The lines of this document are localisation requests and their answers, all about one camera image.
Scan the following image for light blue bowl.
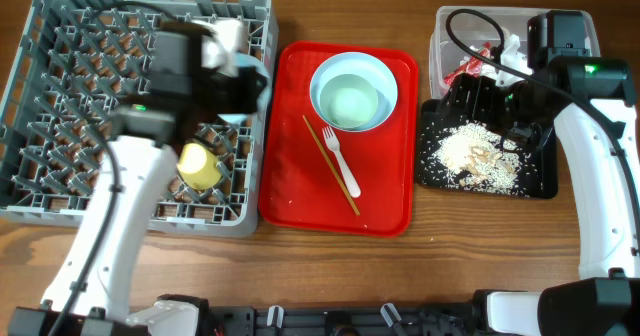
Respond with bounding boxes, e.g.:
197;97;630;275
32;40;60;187
218;53;272;124

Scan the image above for white tissue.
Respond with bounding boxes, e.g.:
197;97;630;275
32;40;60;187
496;34;533;87

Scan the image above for red snack wrapper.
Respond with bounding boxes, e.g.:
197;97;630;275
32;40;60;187
443;42;493;86

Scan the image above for rice food scraps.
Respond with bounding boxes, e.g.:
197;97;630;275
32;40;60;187
415;121;539;196

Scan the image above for yellow plastic cup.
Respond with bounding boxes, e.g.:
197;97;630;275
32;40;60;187
177;143;222;190

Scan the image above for green bowl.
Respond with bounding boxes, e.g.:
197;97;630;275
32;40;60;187
319;74;379;129

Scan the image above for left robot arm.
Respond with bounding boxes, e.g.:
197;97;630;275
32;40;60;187
8;19;269;335

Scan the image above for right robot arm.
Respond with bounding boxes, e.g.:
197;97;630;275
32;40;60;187
438;10;639;335

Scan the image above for grey dishwasher rack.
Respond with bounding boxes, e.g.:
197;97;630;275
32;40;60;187
1;0;278;238

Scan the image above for black plastic tray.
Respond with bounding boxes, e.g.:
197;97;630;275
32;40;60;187
414;100;558;199

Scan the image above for wooden chopstick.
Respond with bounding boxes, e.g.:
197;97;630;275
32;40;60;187
302;115;360;216

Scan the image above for clear plastic bin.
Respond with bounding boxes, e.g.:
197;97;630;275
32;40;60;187
428;5;601;100

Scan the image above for white plastic fork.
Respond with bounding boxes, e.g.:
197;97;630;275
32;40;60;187
322;126;361;198

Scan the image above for red plastic tray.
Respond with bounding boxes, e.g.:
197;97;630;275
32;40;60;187
258;41;420;237

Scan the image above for light blue plate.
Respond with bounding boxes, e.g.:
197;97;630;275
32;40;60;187
309;52;399;132

